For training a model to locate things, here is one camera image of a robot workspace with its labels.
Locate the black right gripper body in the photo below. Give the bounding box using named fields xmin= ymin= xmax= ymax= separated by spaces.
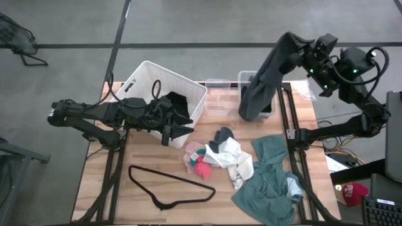
xmin=300 ymin=43 xmax=324 ymax=78

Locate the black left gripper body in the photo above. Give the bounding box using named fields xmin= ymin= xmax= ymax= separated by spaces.
xmin=143 ymin=95 xmax=180 ymax=147

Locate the light pink cloth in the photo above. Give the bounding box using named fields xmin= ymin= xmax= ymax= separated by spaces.
xmin=183 ymin=141 xmax=207 ymax=174

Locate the dark grey garment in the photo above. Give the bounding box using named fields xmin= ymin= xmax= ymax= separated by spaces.
xmin=237 ymin=31 xmax=316 ymax=122

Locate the red cloth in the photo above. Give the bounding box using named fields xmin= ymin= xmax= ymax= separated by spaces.
xmin=193 ymin=153 xmax=214 ymax=182

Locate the white cloth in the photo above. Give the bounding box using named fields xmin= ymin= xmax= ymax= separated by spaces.
xmin=202 ymin=137 xmax=244 ymax=169

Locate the teal green garment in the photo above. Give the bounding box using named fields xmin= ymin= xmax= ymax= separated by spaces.
xmin=231 ymin=134 xmax=305 ymax=226

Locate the black cloth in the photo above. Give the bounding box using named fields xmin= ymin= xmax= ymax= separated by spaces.
xmin=165 ymin=91 xmax=191 ymax=119

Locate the clear plastic bag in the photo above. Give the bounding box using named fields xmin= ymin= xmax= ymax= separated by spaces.
xmin=293 ymin=80 xmax=317 ymax=101

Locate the white plastic laundry basket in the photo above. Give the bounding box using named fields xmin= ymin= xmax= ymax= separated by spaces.
xmin=109 ymin=60 xmax=208 ymax=149

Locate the small clear plastic container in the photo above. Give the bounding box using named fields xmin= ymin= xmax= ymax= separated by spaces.
xmin=204 ymin=78 xmax=232 ymax=116

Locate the black triangular hanger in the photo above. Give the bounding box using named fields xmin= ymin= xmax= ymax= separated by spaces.
xmin=128 ymin=164 xmax=217 ymax=211

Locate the large clear plastic container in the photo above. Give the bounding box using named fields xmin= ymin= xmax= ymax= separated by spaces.
xmin=237 ymin=70 xmax=277 ymax=120

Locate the white box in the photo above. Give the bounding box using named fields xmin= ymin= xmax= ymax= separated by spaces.
xmin=325 ymin=155 xmax=342 ymax=174

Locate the grey laptop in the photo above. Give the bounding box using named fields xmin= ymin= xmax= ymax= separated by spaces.
xmin=384 ymin=90 xmax=402 ymax=183

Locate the red cap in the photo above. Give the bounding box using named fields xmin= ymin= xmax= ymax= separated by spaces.
xmin=334 ymin=182 xmax=370 ymax=208

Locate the grey side table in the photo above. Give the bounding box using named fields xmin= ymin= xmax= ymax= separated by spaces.
xmin=0 ymin=137 xmax=51 ymax=226

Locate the black mesh chair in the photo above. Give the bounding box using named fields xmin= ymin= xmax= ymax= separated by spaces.
xmin=0 ymin=12 xmax=49 ymax=67

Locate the black keyboard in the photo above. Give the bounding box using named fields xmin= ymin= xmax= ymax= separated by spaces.
xmin=361 ymin=196 xmax=402 ymax=226

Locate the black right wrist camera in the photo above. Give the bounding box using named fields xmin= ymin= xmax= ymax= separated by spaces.
xmin=315 ymin=33 xmax=339 ymax=55

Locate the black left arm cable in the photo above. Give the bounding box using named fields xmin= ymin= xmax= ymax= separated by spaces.
xmin=106 ymin=72 xmax=163 ymax=109

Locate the black aluminium frame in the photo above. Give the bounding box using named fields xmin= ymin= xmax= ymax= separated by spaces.
xmin=276 ymin=82 xmax=342 ymax=224
xmin=71 ymin=125 xmax=129 ymax=224

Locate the black floor cable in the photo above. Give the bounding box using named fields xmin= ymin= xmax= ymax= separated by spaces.
xmin=317 ymin=120 xmax=342 ymax=151

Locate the yellow floor cable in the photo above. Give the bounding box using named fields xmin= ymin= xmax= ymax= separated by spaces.
xmin=326 ymin=137 xmax=367 ymax=166

